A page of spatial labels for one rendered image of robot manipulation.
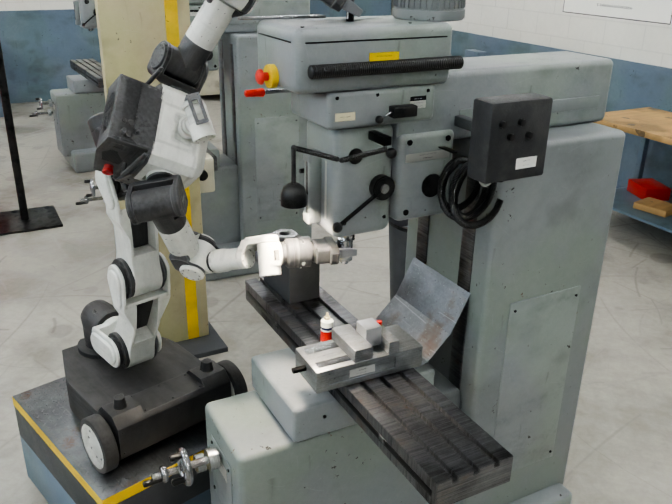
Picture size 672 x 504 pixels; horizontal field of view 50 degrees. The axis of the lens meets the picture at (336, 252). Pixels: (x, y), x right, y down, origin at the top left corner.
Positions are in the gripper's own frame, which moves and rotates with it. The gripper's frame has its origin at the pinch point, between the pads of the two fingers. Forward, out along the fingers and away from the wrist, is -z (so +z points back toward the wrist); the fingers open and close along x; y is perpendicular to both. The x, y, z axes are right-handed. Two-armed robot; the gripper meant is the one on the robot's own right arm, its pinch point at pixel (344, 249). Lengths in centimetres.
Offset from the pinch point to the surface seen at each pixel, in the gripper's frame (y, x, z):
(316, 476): 67, -20, 12
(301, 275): 21.5, 29.2, 7.3
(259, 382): 46, 3, 26
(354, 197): -20.0, -10.4, 0.6
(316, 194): -19.4, -4.5, 10.1
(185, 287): 88, 166, 43
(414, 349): 24.9, -20.1, -16.9
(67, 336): 125, 189, 110
